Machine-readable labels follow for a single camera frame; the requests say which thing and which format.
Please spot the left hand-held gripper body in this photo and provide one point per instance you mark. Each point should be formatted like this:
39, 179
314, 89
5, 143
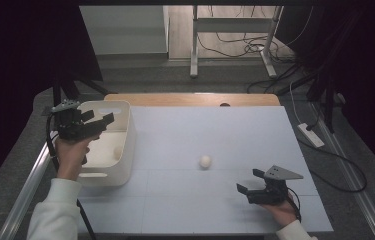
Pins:
71, 130

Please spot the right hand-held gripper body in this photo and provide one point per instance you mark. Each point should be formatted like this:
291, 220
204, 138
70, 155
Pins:
268, 196

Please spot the black metal stand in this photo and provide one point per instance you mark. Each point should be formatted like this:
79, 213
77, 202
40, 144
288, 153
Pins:
330, 110

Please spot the black tripod stand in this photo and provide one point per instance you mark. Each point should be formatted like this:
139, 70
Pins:
57, 93

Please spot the dark curtain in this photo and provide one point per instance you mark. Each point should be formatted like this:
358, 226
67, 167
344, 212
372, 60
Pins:
368, 66
25, 50

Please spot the aluminium floor rail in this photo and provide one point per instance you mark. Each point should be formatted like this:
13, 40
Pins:
365, 200
30, 186

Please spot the person's right hand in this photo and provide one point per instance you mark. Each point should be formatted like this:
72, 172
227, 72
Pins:
283, 212

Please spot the white metal desk frame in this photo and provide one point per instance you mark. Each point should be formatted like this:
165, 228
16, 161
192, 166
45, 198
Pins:
231, 25

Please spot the person's left hand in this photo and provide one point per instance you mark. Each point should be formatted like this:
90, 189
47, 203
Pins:
70, 156

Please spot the white plastic bin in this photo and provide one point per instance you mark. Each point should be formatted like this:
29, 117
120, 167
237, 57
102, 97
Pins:
126, 156

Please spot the white power strip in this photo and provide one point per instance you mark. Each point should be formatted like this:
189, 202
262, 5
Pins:
310, 135

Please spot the pale blue table board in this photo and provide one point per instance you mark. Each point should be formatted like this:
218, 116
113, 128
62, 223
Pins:
225, 133

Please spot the white cabinet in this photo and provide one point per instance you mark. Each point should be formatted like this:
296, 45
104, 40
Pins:
125, 30

